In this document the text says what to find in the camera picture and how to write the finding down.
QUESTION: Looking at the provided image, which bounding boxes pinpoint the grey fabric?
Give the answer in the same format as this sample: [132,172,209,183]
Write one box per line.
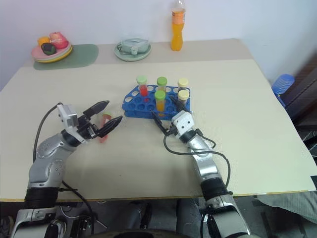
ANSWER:
[256,189,317,226]

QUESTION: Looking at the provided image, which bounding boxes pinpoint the pale green round plate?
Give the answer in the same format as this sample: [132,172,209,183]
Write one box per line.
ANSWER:
[114,41,152,62]

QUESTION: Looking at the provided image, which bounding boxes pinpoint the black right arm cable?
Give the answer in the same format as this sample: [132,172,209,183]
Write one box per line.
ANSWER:
[163,127,232,197]

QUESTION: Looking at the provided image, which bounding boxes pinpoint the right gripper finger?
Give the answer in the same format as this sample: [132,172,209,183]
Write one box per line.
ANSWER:
[151,111,170,136]
[169,95,187,114]

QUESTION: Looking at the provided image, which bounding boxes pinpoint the black cable under table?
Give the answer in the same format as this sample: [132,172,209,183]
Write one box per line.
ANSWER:
[58,180,96,235]

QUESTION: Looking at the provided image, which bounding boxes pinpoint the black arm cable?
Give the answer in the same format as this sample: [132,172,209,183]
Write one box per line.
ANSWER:
[32,101,62,164]
[163,127,232,197]

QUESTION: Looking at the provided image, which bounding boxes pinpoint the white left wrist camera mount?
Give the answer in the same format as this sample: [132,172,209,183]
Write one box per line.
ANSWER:
[56,104,86,144]

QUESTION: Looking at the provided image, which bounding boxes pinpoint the orange tube with green cap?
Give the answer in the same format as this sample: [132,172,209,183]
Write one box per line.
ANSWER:
[154,90,166,113]

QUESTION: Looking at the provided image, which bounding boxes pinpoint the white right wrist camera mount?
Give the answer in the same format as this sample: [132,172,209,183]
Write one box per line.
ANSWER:
[171,111,195,136]

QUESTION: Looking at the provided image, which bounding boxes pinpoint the green table mat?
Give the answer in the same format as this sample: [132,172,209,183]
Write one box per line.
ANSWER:
[33,44,100,71]

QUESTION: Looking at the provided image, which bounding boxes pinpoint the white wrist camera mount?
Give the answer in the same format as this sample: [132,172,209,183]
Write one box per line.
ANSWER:
[56,104,86,144]
[171,111,195,136]

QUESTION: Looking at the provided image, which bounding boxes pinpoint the pink-red tube with green cap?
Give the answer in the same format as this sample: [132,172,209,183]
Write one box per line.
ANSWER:
[98,111,114,144]

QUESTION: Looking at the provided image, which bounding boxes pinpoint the orange soda bottle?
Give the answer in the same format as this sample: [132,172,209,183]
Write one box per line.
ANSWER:
[170,0,187,52]

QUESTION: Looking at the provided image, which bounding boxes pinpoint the blue water jug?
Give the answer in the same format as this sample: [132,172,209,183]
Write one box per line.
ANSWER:
[271,73,296,108]

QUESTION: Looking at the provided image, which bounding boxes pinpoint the pale yellow tube green cap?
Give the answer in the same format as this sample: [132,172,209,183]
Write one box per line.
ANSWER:
[156,76,168,93]

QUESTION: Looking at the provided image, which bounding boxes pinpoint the dark tube with yellow cap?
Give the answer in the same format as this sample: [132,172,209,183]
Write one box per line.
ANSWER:
[177,78,190,94]
[178,89,190,108]

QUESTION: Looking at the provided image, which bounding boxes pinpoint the grey-green pouch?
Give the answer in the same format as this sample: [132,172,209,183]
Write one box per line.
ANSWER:
[116,38,151,56]

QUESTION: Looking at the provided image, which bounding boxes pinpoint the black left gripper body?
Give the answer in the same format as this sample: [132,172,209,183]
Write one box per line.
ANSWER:
[76,115,100,143]

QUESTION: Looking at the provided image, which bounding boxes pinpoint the dark toy fruit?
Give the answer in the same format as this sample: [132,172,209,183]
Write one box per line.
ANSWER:
[41,42,57,56]

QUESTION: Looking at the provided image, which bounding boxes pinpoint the dark wooden furniture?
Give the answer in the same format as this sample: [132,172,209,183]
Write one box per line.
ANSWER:
[282,53,317,157]

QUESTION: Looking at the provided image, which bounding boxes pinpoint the orange toy fruit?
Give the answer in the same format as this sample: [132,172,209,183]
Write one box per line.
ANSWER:
[37,36,51,47]

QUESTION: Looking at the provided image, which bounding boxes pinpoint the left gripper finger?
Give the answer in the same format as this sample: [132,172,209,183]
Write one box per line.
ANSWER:
[95,115,124,138]
[83,100,110,118]

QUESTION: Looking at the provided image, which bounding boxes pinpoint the yellow plate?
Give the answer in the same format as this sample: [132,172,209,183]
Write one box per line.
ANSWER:
[34,46,74,64]

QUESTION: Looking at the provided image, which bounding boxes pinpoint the light green plate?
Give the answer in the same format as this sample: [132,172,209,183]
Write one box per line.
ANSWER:
[32,44,73,62]

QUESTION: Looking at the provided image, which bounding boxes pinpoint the pink plate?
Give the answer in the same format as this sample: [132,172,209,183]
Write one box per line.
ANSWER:
[30,42,72,60]

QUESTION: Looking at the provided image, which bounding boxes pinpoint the blue test tube rack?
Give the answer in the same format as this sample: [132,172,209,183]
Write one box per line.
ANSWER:
[121,85,192,120]

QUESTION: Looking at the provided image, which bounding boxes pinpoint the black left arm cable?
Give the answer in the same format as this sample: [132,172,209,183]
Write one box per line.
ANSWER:
[32,101,62,164]

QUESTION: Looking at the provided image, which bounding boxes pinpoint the pink toy fruit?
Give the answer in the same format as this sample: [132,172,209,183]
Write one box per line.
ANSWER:
[49,31,69,49]

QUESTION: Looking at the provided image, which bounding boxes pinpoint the red tube with green cap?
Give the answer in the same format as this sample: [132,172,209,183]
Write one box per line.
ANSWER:
[136,75,150,98]

